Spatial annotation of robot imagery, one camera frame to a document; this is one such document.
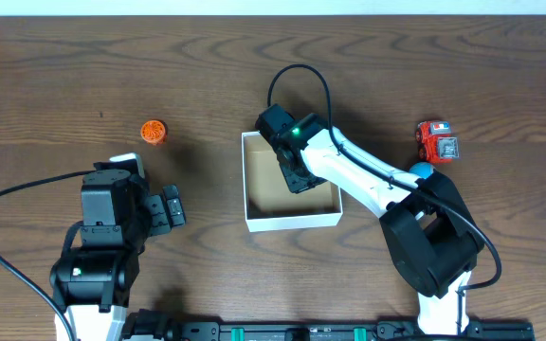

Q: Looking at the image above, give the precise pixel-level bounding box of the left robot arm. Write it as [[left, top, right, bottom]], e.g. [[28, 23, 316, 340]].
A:
[[50, 169, 186, 340]]

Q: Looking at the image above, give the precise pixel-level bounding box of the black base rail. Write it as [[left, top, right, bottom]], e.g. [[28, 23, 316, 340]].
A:
[[119, 310, 536, 341]]

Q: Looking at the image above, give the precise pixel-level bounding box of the red toy truck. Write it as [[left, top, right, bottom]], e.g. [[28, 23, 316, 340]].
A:
[[415, 120, 460, 164]]

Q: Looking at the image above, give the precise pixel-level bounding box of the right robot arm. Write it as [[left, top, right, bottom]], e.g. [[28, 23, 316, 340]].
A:
[[255, 104, 484, 335]]

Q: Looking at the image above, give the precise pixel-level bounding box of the orange round ridged toy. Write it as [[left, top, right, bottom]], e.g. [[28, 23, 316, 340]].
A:
[[140, 119, 168, 146]]

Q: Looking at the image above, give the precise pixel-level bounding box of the white cardboard box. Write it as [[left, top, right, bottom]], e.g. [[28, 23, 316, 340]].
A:
[[241, 132, 343, 233]]

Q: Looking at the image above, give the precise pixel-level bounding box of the blue ball with eye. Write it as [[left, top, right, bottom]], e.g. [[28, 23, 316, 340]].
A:
[[409, 162, 436, 179]]

